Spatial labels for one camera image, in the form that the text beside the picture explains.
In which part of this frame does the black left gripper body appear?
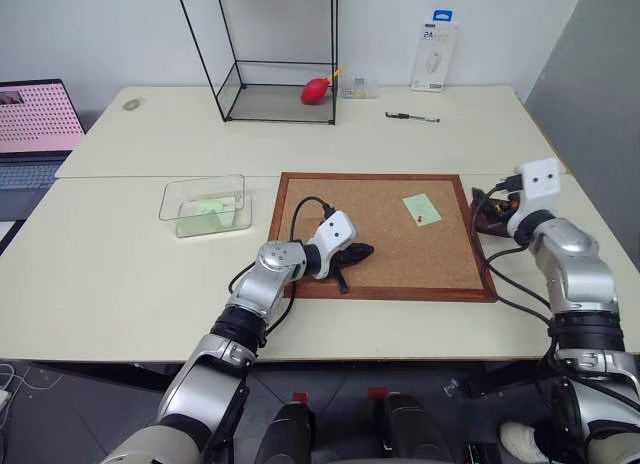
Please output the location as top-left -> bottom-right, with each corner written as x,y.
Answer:
329,244 -> 362,271

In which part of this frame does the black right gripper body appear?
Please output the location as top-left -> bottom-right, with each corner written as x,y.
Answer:
487,181 -> 524,226

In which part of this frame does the green sticky note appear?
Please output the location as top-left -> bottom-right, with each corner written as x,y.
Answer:
401,193 -> 443,227

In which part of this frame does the clear plastic box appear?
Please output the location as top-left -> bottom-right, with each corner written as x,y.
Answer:
157,173 -> 254,240

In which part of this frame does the wood framed cork board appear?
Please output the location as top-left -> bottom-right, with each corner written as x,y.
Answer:
268,171 -> 498,304

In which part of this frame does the black pen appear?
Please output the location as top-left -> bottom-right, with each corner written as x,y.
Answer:
384,111 -> 442,124

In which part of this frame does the green notes stack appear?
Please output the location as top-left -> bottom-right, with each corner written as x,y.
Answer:
175,198 -> 237,237

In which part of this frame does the white charger package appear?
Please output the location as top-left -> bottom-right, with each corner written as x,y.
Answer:
410,7 -> 461,93

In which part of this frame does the small clear pin case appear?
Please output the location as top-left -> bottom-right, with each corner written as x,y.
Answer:
341,76 -> 381,101

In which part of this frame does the dark rounded shape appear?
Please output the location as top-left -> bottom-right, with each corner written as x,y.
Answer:
257,392 -> 317,464
367,386 -> 454,464

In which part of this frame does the red rubber air blower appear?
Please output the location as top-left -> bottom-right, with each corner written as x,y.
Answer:
299,65 -> 346,105

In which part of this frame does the white shoe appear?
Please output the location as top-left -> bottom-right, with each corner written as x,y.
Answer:
499,421 -> 551,463

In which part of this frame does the laptop with pink screen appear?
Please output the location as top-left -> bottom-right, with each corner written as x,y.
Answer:
0,79 -> 87,255

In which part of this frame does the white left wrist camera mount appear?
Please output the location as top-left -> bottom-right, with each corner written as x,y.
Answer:
305,210 -> 359,280

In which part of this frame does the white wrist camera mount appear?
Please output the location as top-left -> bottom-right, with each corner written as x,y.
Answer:
505,156 -> 561,238
305,210 -> 359,280

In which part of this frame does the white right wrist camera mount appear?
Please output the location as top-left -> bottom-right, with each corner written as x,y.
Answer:
505,156 -> 561,238

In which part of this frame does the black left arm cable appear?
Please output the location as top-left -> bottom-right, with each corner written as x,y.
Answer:
228,197 -> 335,336

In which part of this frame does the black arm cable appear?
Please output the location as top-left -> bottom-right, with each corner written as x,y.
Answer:
228,197 -> 335,336
481,186 -> 561,330

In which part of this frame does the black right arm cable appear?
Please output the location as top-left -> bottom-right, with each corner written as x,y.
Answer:
481,186 -> 561,330

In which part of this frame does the black wire frame stand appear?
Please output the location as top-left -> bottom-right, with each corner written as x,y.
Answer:
174,0 -> 340,126

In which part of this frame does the white cable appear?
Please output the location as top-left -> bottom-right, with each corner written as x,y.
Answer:
0,362 -> 65,428

